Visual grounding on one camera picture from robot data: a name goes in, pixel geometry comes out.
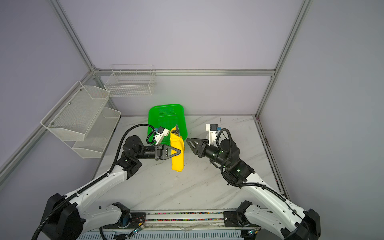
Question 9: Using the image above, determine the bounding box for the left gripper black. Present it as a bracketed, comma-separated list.
[135, 144, 181, 161]

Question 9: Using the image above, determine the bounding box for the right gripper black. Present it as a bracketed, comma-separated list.
[185, 137, 229, 169]

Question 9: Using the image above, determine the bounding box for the green plastic basket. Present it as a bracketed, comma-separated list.
[148, 104, 188, 141]

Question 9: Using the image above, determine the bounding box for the silver knife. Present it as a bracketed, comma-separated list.
[175, 125, 180, 136]

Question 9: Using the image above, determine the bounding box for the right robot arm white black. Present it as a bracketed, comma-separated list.
[187, 138, 321, 240]

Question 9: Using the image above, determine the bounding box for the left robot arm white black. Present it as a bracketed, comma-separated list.
[32, 135, 185, 240]

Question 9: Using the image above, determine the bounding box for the white mesh two-tier shelf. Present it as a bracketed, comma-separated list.
[41, 82, 121, 159]

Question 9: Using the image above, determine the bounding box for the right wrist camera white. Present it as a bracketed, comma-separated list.
[206, 124, 222, 146]

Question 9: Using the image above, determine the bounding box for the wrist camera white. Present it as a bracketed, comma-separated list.
[155, 127, 170, 145]
[206, 124, 222, 146]

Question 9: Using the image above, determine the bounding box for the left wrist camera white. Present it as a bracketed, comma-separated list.
[155, 127, 170, 145]

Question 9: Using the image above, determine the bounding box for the aluminium front rail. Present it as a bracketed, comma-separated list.
[58, 207, 308, 232]

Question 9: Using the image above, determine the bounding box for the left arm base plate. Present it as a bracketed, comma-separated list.
[103, 212, 146, 229]

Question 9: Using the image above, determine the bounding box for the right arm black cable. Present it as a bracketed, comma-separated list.
[215, 128, 311, 240]

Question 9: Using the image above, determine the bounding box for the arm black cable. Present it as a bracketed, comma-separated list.
[30, 123, 157, 240]
[215, 128, 311, 240]

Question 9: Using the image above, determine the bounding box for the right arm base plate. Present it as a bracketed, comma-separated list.
[224, 211, 259, 228]

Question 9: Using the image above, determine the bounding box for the white wire basket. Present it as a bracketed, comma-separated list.
[105, 65, 157, 97]

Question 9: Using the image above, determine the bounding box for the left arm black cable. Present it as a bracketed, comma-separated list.
[30, 123, 157, 240]

